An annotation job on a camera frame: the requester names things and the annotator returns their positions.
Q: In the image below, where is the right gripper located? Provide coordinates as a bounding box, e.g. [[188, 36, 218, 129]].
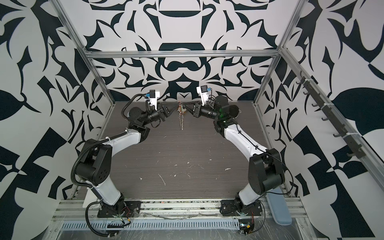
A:
[[185, 101, 222, 123]]

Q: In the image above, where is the red handled metal key ring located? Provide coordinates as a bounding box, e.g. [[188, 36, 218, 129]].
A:
[[176, 101, 186, 131]]

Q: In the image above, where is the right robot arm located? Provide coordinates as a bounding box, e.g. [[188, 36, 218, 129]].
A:
[[180, 96, 285, 210]]

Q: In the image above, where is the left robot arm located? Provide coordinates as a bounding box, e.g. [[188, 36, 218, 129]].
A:
[[71, 103, 178, 208]]

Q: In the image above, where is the pink plush doll black hair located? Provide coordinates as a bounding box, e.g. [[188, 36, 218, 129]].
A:
[[229, 105, 242, 119]]

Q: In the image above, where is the blue grey pad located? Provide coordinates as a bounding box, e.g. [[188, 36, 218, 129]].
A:
[[266, 187, 293, 226]]

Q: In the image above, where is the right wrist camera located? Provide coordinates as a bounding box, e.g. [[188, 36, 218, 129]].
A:
[[196, 85, 211, 106]]

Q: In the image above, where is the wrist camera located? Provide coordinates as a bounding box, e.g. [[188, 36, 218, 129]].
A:
[[196, 85, 211, 106], [145, 90, 160, 111]]

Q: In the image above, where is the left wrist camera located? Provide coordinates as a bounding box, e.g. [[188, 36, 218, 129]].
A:
[[145, 90, 160, 111]]

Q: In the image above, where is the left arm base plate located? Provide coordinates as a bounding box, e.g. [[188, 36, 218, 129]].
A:
[[97, 201, 142, 218]]

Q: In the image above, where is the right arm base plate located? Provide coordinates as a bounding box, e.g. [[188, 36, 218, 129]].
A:
[[220, 199, 263, 217]]

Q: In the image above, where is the black corrugated cable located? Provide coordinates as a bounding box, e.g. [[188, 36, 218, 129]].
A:
[[84, 200, 132, 238]]

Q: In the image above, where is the black wall hook rail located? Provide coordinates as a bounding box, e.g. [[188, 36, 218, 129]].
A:
[[297, 71, 367, 159]]

